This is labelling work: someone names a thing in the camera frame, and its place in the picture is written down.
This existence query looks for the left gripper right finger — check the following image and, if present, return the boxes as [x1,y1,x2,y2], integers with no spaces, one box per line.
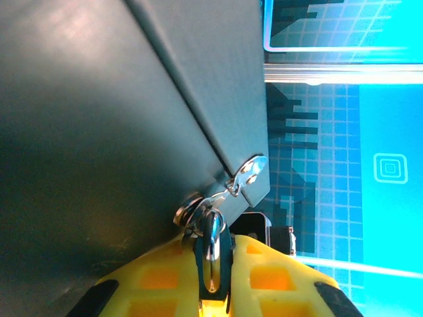
[217,227,366,317]

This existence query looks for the small metal padlock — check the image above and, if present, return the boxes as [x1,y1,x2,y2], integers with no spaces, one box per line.
[173,180,241,238]

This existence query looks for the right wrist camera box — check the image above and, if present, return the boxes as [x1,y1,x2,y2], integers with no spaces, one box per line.
[229,213,295,257]

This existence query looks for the aluminium frame post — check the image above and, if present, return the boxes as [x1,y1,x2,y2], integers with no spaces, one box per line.
[263,63,423,86]

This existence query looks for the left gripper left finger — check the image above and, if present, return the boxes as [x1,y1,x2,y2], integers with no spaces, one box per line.
[65,230,208,317]

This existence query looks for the small silver key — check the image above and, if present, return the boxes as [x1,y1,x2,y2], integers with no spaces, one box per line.
[198,207,227,295]

